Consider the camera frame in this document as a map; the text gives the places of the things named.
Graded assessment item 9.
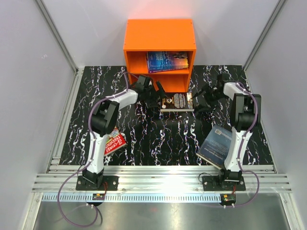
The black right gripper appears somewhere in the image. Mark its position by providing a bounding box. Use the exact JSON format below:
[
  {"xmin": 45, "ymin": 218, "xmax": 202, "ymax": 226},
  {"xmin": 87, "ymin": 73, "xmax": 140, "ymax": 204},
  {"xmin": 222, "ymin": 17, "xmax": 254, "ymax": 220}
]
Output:
[{"xmin": 192, "ymin": 84, "xmax": 226, "ymax": 113}]

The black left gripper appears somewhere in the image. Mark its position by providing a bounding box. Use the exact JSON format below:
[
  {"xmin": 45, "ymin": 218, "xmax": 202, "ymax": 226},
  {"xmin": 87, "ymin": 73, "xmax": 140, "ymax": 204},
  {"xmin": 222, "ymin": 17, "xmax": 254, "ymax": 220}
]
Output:
[{"xmin": 143, "ymin": 82, "xmax": 169, "ymax": 109}]

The black book with white text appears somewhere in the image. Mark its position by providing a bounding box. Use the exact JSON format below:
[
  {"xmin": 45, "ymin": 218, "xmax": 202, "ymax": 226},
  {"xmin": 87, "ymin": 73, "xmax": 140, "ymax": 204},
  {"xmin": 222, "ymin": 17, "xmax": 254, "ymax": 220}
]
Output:
[{"xmin": 160, "ymin": 92, "xmax": 194, "ymax": 112}]

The Jane Eyre book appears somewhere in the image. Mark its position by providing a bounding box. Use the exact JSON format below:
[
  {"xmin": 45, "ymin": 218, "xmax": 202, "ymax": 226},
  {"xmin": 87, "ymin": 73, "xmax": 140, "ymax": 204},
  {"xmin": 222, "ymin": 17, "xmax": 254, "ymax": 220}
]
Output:
[{"xmin": 146, "ymin": 51, "xmax": 189, "ymax": 72}]

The purple paperback book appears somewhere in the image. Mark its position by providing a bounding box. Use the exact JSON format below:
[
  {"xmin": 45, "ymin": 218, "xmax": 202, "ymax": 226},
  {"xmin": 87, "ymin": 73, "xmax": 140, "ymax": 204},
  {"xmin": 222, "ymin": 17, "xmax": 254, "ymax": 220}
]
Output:
[{"xmin": 145, "ymin": 53, "xmax": 190, "ymax": 74}]

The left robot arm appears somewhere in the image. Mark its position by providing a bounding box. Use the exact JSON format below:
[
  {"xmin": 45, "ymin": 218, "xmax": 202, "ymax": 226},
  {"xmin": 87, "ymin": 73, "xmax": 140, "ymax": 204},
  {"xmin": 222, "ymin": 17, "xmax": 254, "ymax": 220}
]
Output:
[{"xmin": 77, "ymin": 75, "xmax": 165, "ymax": 190}]

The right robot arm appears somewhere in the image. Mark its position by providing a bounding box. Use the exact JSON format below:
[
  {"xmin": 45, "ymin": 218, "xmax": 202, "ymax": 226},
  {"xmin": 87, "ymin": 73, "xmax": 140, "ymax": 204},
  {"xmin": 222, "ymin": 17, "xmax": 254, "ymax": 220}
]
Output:
[{"xmin": 193, "ymin": 74, "xmax": 261, "ymax": 191}]

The dark blue book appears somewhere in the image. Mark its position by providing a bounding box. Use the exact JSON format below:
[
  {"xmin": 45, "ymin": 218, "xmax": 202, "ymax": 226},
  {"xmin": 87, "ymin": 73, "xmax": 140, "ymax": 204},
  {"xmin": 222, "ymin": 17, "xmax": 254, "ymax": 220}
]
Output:
[{"xmin": 196, "ymin": 125, "xmax": 232, "ymax": 170}]

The red Treehouse book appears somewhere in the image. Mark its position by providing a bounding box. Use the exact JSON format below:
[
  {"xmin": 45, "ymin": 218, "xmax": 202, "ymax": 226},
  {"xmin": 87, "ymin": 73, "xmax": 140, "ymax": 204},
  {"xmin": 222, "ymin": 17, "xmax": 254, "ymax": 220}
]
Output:
[{"xmin": 104, "ymin": 127, "xmax": 127, "ymax": 156}]

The orange wooden shelf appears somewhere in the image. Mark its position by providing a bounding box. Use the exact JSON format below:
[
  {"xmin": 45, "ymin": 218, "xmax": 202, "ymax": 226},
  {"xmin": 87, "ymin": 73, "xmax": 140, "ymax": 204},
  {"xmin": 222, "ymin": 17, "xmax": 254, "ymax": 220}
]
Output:
[{"xmin": 123, "ymin": 19, "xmax": 197, "ymax": 92}]

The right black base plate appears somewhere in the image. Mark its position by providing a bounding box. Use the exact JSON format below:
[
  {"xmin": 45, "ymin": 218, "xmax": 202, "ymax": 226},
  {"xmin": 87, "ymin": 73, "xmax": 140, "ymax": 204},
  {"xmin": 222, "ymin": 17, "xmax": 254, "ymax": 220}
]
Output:
[{"xmin": 201, "ymin": 175, "xmax": 246, "ymax": 192}]

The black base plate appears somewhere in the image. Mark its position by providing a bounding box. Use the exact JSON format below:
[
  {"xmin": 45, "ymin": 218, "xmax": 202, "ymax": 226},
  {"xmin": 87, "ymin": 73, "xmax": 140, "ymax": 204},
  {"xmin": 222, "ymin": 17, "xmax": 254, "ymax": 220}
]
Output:
[
  {"xmin": 201, "ymin": 175, "xmax": 246, "ymax": 192},
  {"xmin": 76, "ymin": 175, "xmax": 119, "ymax": 191}
]

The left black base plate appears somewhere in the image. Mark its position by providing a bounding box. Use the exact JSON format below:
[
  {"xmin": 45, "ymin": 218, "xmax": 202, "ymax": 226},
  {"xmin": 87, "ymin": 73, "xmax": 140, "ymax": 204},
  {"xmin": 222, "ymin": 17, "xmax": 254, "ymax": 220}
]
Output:
[{"xmin": 76, "ymin": 175, "xmax": 119, "ymax": 191}]

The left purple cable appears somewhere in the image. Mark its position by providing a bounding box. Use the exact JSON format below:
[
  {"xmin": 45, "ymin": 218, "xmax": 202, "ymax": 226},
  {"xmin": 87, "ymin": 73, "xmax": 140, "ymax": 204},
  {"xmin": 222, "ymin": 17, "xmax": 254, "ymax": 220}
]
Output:
[{"xmin": 57, "ymin": 71, "xmax": 135, "ymax": 227}]

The slotted cable duct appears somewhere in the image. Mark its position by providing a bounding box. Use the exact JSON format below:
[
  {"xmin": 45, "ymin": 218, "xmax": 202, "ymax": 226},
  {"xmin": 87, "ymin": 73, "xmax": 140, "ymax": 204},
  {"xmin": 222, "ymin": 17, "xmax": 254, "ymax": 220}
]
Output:
[{"xmin": 42, "ymin": 193, "xmax": 236, "ymax": 203}]

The aluminium rail frame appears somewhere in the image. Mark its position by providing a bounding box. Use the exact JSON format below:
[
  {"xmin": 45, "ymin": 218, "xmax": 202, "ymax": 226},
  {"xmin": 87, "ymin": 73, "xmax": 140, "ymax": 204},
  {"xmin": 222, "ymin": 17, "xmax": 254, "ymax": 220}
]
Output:
[{"xmin": 21, "ymin": 0, "xmax": 307, "ymax": 230}]

